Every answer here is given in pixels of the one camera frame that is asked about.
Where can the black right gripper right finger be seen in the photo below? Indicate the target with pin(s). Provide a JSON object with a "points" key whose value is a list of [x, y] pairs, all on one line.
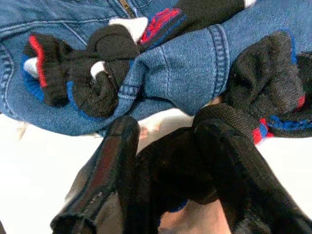
{"points": [[231, 119]]}

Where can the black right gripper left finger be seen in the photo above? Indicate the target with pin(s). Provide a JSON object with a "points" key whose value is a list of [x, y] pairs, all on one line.
{"points": [[109, 161]]}

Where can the plain black sock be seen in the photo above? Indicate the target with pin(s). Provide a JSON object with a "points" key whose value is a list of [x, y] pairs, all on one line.
{"points": [[180, 168]]}

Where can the black sock red blue trim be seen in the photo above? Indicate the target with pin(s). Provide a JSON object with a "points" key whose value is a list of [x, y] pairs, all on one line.
{"points": [[53, 70], [209, 12], [263, 78], [107, 48]]}

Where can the blue denim jeans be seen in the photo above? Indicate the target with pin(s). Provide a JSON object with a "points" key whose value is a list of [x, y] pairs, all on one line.
{"points": [[185, 73]]}

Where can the white cloth piece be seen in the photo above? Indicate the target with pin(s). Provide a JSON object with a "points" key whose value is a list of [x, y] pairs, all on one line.
{"points": [[134, 26]]}

